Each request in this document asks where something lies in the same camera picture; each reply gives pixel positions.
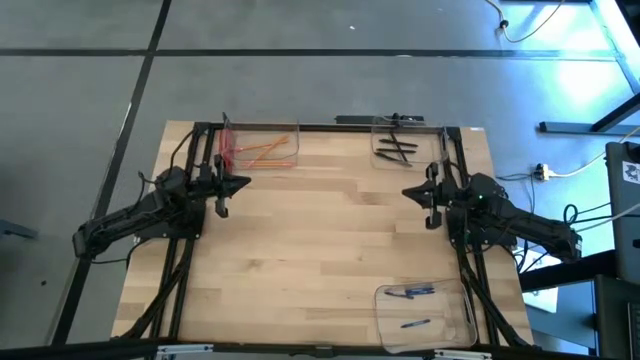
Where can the silver corner bracket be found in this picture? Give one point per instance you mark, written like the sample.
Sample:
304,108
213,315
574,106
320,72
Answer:
185,348
462,356

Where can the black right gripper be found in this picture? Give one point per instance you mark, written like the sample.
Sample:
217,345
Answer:
445,196

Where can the grey chair leg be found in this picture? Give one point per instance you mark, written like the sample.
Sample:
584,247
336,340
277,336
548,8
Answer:
17,231

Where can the dark grey cabinet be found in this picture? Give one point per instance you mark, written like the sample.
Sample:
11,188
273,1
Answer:
617,320

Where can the red stapler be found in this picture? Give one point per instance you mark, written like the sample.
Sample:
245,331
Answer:
226,150

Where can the black beam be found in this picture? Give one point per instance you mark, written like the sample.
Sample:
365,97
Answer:
565,272

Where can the black table leg frame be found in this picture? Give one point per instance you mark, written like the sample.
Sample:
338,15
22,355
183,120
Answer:
575,127

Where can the black aluminium table frame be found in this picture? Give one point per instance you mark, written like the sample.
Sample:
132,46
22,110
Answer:
340,128

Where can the clear plastic bin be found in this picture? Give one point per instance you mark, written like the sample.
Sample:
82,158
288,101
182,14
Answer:
445,315
280,130
430,160

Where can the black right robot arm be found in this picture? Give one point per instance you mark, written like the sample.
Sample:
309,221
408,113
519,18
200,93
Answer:
525,222

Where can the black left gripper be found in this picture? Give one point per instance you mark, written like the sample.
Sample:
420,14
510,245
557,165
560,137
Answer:
212,186

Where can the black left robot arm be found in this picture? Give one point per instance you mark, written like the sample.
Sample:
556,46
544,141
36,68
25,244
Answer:
125,220

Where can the white paper sheet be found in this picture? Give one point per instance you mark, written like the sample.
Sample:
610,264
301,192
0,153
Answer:
542,297

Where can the white power strip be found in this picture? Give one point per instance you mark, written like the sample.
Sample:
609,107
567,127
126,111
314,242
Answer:
541,172

